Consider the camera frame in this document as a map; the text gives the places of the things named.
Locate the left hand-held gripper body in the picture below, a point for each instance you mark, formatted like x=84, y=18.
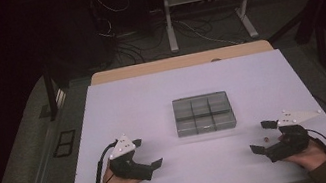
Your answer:
x=120, y=148

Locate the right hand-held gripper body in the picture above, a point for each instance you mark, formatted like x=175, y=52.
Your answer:
x=290, y=145

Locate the small brass screw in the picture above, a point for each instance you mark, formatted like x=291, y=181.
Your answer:
x=265, y=138

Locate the clear plastic compartment box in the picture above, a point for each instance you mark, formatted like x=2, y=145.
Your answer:
x=203, y=113

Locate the person's right hand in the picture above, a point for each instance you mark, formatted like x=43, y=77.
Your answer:
x=311, y=157

